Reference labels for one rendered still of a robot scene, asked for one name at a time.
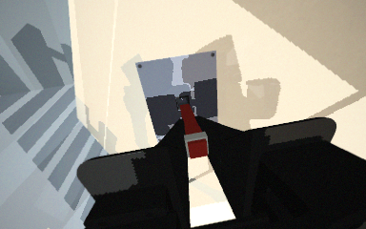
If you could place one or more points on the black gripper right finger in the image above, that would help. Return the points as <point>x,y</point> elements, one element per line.
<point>235,154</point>

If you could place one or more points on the grey sloped panel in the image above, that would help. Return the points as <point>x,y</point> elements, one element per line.
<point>170,82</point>

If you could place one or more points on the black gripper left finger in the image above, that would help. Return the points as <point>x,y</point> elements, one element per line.
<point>165,163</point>

